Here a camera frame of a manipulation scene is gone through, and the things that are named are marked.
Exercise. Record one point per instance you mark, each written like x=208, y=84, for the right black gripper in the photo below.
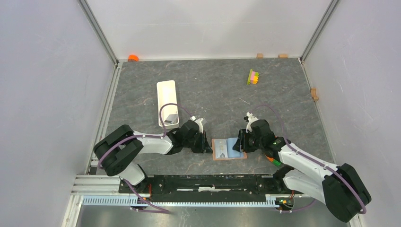
x=241, y=140

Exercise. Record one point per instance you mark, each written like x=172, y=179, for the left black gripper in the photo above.
x=204, y=146

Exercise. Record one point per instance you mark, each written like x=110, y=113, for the brown leather card holder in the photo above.
x=232, y=155

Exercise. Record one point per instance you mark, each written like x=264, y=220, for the white rectangular tray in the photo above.
x=166, y=94

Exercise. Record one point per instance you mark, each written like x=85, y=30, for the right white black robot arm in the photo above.
x=339, y=188

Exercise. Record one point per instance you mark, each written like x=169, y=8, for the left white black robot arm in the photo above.
x=116, y=152

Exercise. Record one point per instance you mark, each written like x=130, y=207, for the orange horseshoe toy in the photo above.
x=270, y=159

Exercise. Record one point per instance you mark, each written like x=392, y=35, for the green toy block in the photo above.
x=276, y=163

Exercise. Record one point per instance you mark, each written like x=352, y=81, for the colourful toy brick stack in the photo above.
x=253, y=77

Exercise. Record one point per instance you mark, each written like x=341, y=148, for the curved wooden piece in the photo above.
x=314, y=95

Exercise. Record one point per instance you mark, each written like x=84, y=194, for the flat wooden block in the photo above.
x=283, y=55

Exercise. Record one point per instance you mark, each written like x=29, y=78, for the orange round cap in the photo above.
x=132, y=57

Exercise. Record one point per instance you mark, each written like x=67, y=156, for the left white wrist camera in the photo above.
x=200, y=122

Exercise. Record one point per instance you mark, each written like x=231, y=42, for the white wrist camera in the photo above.
x=200, y=122
x=250, y=118

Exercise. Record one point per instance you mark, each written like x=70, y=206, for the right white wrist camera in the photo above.
x=250, y=118

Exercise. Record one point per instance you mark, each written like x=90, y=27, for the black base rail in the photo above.
x=211, y=188

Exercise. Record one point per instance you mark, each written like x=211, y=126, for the blue-white cable duct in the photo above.
x=133, y=201

